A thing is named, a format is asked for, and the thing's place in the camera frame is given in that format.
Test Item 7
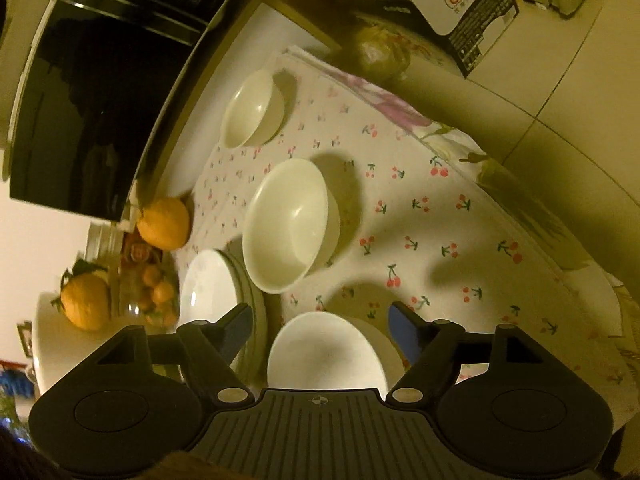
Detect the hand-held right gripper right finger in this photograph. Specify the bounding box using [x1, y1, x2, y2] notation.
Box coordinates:
[385, 301, 557, 407]

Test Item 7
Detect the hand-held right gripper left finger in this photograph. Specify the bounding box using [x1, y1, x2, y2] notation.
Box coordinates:
[85, 303, 256, 407]

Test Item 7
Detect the small white plate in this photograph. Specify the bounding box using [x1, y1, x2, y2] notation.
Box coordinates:
[178, 248, 242, 334]

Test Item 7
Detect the white bowl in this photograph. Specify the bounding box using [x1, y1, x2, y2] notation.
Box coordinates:
[266, 311, 391, 397]

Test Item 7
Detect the glass jar with kumquats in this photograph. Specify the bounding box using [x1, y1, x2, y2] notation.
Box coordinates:
[119, 240, 182, 329]

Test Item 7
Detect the cherry print tablecloth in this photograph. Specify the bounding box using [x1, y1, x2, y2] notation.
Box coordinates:
[190, 47, 628, 413]

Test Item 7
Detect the large cream bowl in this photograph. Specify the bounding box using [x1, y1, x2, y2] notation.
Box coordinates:
[242, 158, 342, 295]

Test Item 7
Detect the plain orange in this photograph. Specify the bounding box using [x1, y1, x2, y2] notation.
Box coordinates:
[136, 196, 192, 252]

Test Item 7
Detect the orange with leaves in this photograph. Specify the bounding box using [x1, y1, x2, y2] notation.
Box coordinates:
[51, 257, 112, 332]

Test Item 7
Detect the metal jar lid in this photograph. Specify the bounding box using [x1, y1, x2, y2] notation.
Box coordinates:
[86, 221, 124, 262]

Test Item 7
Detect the white kitchen appliance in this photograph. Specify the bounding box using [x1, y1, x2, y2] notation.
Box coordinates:
[31, 290, 123, 402]

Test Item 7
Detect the small cream bowl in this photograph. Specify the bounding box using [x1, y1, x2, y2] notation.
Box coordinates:
[219, 69, 287, 149]

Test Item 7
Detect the purple floral cloth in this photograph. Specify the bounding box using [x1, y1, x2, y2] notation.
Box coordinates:
[285, 45, 488, 171]

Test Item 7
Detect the round wrapped bundle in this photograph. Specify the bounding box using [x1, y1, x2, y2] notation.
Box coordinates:
[352, 27, 412, 81]

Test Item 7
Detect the black microwave oven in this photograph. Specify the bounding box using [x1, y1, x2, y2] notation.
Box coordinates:
[0, 0, 268, 223]

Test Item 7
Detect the white printed carton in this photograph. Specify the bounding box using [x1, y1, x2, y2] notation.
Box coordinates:
[410, 0, 524, 80]

